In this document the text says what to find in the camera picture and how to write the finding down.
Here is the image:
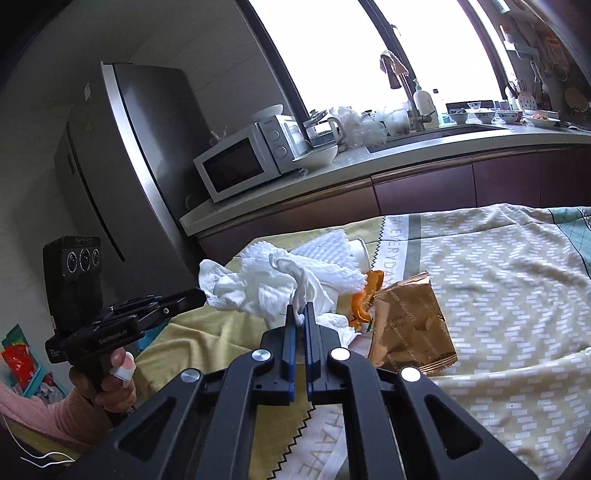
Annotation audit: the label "white green patterned tablecloth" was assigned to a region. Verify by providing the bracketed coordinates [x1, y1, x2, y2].
[271, 203, 591, 480]

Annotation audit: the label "glass kettle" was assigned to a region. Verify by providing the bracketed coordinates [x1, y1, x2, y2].
[304, 109, 346, 148]

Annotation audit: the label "yellow checked tablecloth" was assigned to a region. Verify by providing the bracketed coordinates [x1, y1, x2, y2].
[133, 215, 387, 480]

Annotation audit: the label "white microwave oven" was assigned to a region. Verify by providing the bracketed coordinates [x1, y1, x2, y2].
[194, 115, 311, 203]

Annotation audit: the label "white embossed paper towel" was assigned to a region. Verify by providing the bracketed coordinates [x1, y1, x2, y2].
[290, 229, 367, 293]

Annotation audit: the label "maroon base cabinets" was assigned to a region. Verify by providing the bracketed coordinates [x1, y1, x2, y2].
[197, 145, 590, 264]

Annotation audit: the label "silver refrigerator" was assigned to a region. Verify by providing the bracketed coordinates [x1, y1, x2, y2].
[54, 63, 209, 303]

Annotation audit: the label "brown foil snack bag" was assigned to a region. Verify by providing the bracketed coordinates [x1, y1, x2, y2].
[368, 271, 458, 375]

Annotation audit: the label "left hand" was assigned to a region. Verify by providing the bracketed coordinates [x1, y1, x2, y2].
[69, 368, 137, 413]

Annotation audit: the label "red bag on floor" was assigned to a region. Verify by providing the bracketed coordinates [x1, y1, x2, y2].
[0, 323, 70, 405]

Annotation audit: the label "kitchen faucet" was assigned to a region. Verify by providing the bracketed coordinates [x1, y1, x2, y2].
[380, 50, 431, 132]

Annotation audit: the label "white dotted paper cup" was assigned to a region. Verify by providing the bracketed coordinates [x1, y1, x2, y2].
[349, 238, 370, 273]

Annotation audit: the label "white tissue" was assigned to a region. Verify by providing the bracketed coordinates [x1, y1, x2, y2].
[198, 241, 365, 347]

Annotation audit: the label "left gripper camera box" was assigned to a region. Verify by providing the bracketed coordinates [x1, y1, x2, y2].
[42, 236, 103, 338]

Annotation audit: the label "pink left sleeve forearm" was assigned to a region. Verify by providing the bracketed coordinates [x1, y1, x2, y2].
[0, 383, 109, 446]

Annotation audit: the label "orange peel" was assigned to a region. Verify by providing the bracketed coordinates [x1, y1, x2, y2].
[349, 270, 385, 331]

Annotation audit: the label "white soap bottle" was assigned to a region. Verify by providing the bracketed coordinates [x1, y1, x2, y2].
[414, 79, 439, 130]

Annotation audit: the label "white bowl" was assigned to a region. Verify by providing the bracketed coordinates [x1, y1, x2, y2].
[293, 144, 339, 170]

